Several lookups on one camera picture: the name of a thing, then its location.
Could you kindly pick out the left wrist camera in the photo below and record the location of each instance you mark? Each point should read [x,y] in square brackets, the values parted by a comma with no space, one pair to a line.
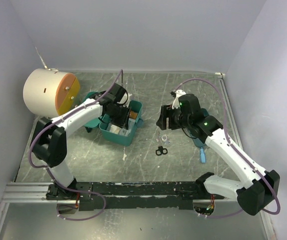
[127,98]

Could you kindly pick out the white cylinder drum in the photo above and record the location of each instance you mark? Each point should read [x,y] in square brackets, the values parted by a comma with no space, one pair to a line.
[50,93]

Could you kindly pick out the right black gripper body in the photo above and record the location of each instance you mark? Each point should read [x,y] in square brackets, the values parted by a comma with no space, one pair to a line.
[176,119]

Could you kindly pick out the cotton ball bag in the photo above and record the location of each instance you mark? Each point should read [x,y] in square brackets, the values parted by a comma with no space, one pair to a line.
[118,130]

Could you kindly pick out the teal medicine kit box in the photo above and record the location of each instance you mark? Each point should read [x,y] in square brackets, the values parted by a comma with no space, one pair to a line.
[103,123]

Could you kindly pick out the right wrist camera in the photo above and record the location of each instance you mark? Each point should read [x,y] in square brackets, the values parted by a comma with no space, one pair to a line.
[176,94]

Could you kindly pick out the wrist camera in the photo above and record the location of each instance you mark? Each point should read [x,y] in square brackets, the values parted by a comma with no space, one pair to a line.
[176,94]
[127,98]

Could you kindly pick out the dark teal divider tray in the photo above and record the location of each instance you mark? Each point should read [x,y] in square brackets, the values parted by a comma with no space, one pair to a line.
[198,143]

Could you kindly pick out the brown medicine bottle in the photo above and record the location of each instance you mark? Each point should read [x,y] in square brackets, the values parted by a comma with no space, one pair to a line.
[133,115]

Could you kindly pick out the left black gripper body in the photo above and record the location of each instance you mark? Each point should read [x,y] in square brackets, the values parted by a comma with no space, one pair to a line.
[120,115]

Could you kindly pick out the black handled scissors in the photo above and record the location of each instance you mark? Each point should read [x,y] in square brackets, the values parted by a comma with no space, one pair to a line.
[160,149]

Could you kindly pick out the blue plastic clip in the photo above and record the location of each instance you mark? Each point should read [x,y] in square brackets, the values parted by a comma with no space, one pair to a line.
[202,155]

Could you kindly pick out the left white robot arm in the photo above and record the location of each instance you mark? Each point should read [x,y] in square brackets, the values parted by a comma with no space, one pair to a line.
[50,137]

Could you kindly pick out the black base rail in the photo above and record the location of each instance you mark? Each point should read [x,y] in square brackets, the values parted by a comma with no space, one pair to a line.
[131,195]

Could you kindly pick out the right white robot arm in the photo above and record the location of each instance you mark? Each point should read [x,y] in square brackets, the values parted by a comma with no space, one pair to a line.
[255,188]

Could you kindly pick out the bandage tape roll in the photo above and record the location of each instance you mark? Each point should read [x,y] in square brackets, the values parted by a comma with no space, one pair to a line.
[165,139]

